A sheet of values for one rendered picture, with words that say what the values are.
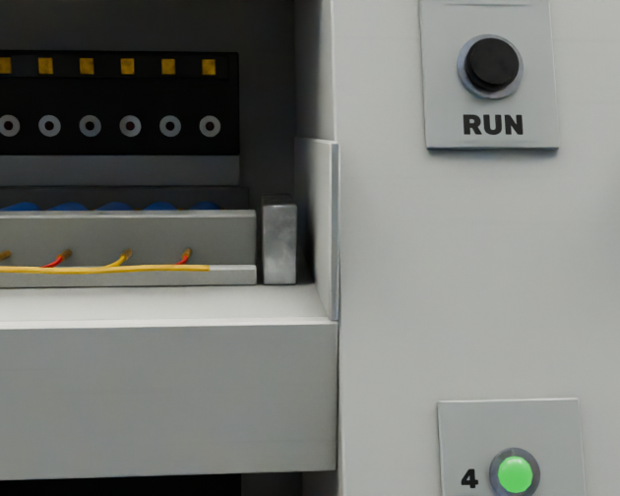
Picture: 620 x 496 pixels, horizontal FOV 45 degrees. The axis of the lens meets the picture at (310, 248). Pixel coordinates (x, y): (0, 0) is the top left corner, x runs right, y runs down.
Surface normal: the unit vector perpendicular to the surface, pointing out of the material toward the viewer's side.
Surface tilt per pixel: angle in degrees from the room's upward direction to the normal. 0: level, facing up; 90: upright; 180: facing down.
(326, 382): 108
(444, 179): 90
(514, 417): 90
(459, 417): 90
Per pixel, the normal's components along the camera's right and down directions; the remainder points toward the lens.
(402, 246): 0.07, -0.16
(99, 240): 0.07, 0.15
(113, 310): 0.00, -0.99
